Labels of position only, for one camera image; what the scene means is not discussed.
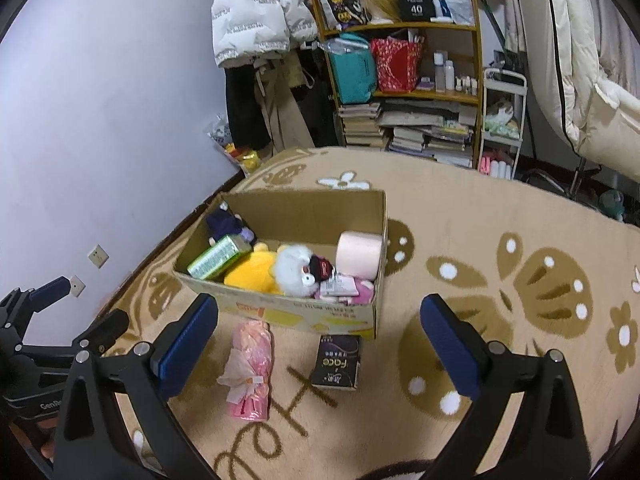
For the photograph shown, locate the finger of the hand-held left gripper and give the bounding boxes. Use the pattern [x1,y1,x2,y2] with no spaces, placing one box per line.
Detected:
[75,308,131,357]
[0,276,72,322]

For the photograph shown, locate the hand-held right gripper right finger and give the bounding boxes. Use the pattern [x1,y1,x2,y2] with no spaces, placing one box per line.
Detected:
[420,294,593,480]

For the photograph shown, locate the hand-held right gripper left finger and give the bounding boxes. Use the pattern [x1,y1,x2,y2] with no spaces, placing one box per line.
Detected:
[52,294,221,480]

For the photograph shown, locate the pink plastic bag pack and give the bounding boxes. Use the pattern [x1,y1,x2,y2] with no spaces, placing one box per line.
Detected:
[217,321,275,422]

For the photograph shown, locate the green tissue pack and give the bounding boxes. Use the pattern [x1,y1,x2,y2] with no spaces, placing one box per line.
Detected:
[187,234,253,281]

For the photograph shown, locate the yellow plush toy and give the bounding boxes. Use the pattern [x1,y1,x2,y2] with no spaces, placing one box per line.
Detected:
[223,242,283,296]

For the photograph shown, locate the pink bear plush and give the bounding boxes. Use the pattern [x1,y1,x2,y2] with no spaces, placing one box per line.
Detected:
[315,272,376,306]

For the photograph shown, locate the black tissue pack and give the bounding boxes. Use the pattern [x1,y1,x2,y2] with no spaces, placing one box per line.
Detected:
[310,334,362,392]

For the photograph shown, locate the purple-haired doll plush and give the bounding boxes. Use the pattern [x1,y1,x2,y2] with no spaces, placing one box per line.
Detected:
[205,202,257,246]

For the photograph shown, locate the white fluffy plush toy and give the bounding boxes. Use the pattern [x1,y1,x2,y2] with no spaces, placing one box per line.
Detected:
[272,244,335,298]

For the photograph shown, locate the pink toilet paper roll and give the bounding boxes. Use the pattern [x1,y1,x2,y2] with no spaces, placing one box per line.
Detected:
[335,230,383,281]

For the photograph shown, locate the cardboard box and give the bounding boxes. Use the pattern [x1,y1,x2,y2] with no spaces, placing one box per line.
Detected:
[172,189,390,341]

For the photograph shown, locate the beige floral rug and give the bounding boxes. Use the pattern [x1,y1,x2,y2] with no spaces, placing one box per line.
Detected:
[100,145,640,480]

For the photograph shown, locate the black white furry slipper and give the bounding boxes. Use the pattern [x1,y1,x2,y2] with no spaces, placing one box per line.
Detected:
[360,460,431,480]

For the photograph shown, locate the pink white bottles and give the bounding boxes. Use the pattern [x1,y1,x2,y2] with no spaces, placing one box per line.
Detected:
[479,156,513,180]

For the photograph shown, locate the snack bag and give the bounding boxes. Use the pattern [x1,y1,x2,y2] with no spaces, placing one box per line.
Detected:
[205,115,263,176]

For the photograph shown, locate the messy pile of books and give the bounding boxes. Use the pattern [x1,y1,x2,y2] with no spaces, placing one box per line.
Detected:
[377,100,478,168]

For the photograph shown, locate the teal plush toy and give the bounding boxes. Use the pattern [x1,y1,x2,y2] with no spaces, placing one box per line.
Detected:
[599,189,627,222]

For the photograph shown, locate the green white packets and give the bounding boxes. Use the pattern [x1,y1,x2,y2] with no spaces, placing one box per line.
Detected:
[484,100,520,140]

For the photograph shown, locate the tall stack of books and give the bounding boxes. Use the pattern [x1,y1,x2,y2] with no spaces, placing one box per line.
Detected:
[337,102,386,150]

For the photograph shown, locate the black hanging coat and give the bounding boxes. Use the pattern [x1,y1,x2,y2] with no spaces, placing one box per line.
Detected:
[223,60,273,153]

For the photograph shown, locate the white metal cart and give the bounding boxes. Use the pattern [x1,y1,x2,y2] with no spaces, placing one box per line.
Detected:
[477,67,528,181]

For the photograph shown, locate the beige hanging pants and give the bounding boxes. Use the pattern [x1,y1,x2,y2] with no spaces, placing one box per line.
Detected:
[255,57,313,156]

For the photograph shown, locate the wooden shelf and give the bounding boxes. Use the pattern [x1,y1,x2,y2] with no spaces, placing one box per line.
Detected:
[307,0,485,168]

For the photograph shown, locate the dark hanging garment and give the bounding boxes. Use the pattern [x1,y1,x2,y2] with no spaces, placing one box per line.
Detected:
[295,45,341,148]

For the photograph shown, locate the teal bag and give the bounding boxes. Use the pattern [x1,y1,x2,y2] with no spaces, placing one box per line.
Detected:
[327,32,377,106]

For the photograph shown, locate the red patterned bag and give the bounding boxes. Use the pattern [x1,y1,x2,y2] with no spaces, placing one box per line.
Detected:
[371,37,423,93]

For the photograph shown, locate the clear plastic bag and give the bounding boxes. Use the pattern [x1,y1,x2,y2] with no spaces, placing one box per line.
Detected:
[317,35,371,58]

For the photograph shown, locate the cream folding lounge chair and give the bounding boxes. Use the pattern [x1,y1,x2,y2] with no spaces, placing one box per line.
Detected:
[505,0,640,181]

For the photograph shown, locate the white puffer jacket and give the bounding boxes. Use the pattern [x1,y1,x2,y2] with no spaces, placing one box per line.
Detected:
[211,0,321,68]

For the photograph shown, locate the black gift box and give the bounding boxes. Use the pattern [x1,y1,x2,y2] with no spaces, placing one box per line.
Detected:
[397,0,433,22]

